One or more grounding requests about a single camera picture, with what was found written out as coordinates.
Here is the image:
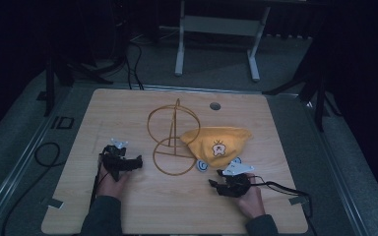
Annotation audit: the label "gold wire hat stand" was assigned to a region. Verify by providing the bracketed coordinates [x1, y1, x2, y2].
[146, 97, 202, 177]

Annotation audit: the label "black floor tape marking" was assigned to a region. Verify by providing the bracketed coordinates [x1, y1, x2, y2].
[50, 115, 76, 130]

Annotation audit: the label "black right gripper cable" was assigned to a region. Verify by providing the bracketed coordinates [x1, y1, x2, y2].
[251, 175, 319, 236]

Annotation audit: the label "black hanging cables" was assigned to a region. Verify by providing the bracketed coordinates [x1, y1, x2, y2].
[124, 38, 146, 91]

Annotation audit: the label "white desk frame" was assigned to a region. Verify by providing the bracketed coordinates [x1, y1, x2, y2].
[174, 0, 272, 83]

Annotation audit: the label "yellow hat with cartoon print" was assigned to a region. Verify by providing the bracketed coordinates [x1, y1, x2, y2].
[179, 126, 253, 169]

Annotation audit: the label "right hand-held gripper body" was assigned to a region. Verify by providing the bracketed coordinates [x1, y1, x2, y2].
[220, 162, 256, 199]

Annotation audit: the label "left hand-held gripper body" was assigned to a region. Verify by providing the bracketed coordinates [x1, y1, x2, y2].
[100, 138, 132, 182]

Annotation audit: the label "person's right hand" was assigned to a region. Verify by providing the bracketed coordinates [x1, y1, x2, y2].
[233, 172, 267, 220]

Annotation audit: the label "black floor cable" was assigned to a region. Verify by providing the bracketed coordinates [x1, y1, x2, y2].
[0, 142, 62, 236]

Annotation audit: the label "person's left hand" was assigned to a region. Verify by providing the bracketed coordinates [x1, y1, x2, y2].
[95, 162, 130, 202]

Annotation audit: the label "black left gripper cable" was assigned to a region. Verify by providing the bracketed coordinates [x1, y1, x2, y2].
[89, 152, 110, 210]

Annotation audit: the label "black metal stand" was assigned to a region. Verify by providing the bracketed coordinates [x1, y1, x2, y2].
[261, 35, 344, 134]
[35, 0, 129, 118]

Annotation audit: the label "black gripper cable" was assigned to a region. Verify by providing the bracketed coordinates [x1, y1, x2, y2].
[89, 152, 110, 210]
[251, 175, 319, 236]

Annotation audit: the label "grey tape piece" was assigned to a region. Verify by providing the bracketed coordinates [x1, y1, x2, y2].
[288, 195, 309, 207]
[46, 198, 65, 210]

